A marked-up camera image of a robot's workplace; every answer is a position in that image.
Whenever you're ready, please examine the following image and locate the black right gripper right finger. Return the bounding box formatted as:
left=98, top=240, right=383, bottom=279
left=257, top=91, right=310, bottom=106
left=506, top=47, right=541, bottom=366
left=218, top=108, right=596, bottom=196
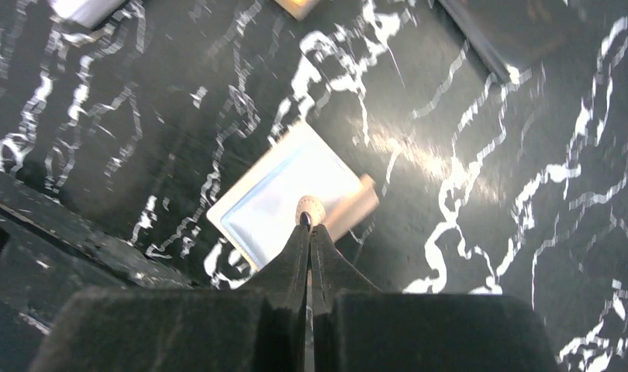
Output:
left=310, top=225, right=381, bottom=315

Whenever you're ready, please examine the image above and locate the tan card holder with sleeves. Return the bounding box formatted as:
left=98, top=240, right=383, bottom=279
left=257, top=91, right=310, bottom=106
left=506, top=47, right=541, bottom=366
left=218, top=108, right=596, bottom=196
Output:
left=206, top=121, right=379, bottom=270

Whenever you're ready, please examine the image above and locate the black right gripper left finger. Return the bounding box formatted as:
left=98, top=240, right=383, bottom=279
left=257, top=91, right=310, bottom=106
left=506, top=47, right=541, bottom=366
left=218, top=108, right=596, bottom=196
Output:
left=242, top=225, right=309, bottom=312

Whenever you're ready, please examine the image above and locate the gold card stack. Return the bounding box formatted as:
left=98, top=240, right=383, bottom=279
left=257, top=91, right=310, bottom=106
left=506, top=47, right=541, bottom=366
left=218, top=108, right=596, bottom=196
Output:
left=275, top=0, right=319, bottom=20

